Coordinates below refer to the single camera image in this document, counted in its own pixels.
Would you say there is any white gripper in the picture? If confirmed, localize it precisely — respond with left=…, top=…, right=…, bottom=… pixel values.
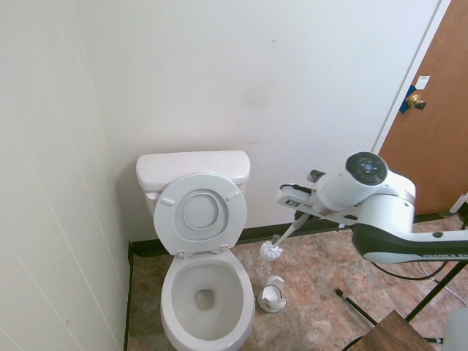
left=274, top=184, right=318, bottom=221

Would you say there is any white toilet brush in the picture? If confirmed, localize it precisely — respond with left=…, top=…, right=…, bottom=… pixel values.
left=259, top=211, right=311, bottom=261

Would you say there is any white toilet seat with lid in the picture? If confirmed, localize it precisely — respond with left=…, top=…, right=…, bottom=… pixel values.
left=153, top=171, right=248, bottom=259

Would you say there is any white toilet bowl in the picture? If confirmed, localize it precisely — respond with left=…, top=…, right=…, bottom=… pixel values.
left=159, top=250, right=256, bottom=351

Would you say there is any black baseboard strip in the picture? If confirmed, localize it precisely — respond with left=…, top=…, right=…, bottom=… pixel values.
left=129, top=211, right=468, bottom=257
left=123, top=239, right=137, bottom=351

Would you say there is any white brush holder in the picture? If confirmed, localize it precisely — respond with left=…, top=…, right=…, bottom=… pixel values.
left=257, top=276, right=287, bottom=314

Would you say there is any white tank lid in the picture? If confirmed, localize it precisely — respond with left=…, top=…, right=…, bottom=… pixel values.
left=135, top=150, right=252, bottom=192

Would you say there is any blue tape strip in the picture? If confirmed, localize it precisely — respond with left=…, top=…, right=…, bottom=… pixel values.
left=399, top=84, right=420, bottom=114

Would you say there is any brown wooden table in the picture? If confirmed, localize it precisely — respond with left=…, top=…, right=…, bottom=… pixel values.
left=360, top=309, right=436, bottom=351

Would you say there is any brown wooden door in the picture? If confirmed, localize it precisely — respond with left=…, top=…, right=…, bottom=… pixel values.
left=378, top=0, right=468, bottom=216

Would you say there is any white leaning board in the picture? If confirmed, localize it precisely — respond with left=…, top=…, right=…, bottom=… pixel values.
left=450, top=193, right=468, bottom=223

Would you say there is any brass door knob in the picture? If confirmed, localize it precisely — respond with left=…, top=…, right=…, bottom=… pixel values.
left=406, top=94, right=428, bottom=110

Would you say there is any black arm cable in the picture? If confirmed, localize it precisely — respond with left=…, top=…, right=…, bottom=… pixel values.
left=280, top=184, right=456, bottom=282

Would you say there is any black floor cable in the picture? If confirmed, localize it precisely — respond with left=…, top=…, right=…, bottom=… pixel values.
left=341, top=334, right=370, bottom=351

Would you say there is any white door frame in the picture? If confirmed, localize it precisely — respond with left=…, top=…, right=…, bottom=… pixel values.
left=371, top=0, right=453, bottom=154

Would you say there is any black camera tripod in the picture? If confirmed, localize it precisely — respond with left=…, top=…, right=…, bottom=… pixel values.
left=335, top=255, right=468, bottom=345

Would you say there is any white floor cable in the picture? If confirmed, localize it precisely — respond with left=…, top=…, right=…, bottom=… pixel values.
left=418, top=263, right=468, bottom=309

